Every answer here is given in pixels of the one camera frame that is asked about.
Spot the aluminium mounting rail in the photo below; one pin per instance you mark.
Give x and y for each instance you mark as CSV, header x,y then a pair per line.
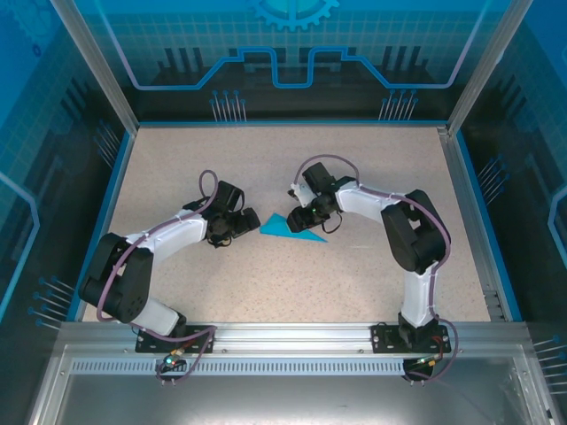
x,y
292,334

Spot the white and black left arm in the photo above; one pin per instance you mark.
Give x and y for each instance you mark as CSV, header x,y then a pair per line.
x,y
119,283

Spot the aluminium frame post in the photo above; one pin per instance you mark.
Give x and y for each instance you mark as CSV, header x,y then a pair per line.
x,y
487,66
102,66

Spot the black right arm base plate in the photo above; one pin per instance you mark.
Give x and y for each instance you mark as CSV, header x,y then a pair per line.
x,y
383,338

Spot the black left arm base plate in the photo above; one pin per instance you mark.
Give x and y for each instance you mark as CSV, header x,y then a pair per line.
x,y
201,332

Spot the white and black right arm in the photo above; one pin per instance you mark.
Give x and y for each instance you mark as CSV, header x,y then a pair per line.
x,y
412,239

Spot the aluminium side rail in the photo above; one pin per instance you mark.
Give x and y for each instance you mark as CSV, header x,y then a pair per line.
x,y
469,221

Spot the blue table edge strip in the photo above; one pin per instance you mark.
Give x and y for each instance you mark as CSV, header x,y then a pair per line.
x,y
487,221
102,230

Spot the grey metal tray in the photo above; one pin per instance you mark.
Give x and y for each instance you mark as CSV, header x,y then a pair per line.
x,y
283,398

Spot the blue cloth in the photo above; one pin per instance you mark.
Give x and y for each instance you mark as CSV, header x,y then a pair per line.
x,y
274,228

